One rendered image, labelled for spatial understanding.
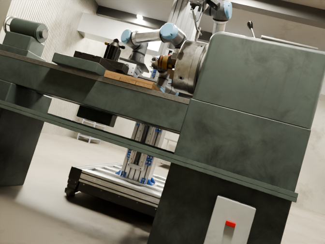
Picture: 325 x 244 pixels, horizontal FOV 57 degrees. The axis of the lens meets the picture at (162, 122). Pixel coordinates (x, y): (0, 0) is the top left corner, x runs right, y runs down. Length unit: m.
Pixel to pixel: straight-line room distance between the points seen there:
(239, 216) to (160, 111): 0.67
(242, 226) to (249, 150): 0.36
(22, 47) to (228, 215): 1.68
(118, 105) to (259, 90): 0.77
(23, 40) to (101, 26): 5.48
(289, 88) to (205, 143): 0.48
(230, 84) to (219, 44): 0.22
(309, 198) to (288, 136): 8.66
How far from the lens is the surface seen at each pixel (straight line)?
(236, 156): 1.52
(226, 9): 2.31
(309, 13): 6.05
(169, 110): 1.64
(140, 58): 2.54
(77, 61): 1.83
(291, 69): 1.62
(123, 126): 9.91
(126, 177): 2.61
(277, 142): 1.54
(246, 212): 1.46
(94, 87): 1.81
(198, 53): 1.71
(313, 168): 10.15
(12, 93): 2.11
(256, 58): 1.62
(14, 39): 2.34
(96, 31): 7.68
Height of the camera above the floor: 0.60
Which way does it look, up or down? 4 degrees up
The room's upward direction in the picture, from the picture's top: 17 degrees clockwise
